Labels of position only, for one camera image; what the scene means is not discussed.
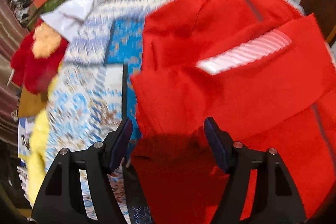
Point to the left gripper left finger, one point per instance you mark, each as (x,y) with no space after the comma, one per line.
(60,198)

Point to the red zip jacket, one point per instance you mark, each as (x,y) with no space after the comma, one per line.
(261,70)

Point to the yellow blanket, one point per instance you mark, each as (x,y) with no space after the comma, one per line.
(36,161)

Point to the red plush toy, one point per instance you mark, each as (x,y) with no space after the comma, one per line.
(37,59)

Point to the white shirt on bed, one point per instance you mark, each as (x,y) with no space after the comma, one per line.
(67,18)

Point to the striped red gold curtain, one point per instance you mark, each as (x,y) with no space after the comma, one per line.
(11,36)

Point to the blue patchwork quilt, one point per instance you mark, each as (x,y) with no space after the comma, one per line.
(91,92)

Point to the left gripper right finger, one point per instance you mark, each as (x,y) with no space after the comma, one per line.
(276,197)

